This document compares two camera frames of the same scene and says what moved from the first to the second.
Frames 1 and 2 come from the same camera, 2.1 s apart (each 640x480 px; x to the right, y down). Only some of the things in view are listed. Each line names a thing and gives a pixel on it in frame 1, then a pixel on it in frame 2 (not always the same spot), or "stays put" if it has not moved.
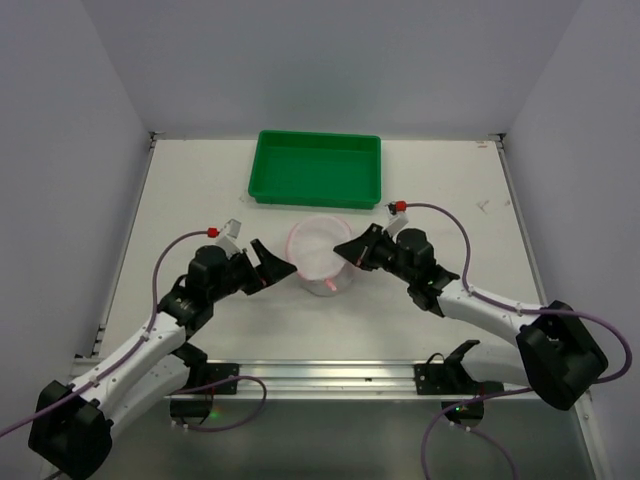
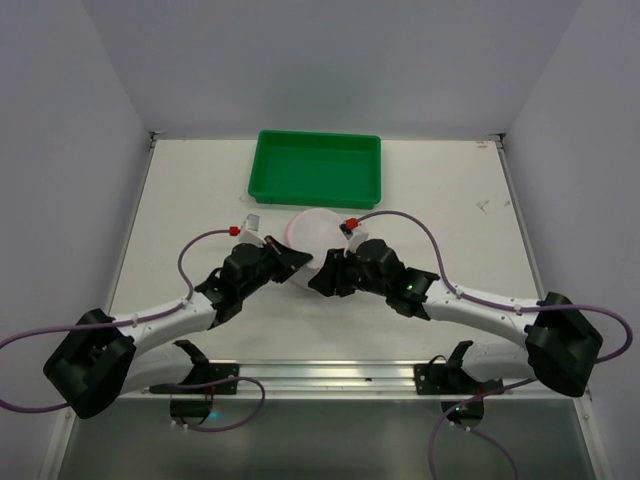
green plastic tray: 317,169 stays put
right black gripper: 373,248 → 341,273
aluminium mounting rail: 395,380 stays put
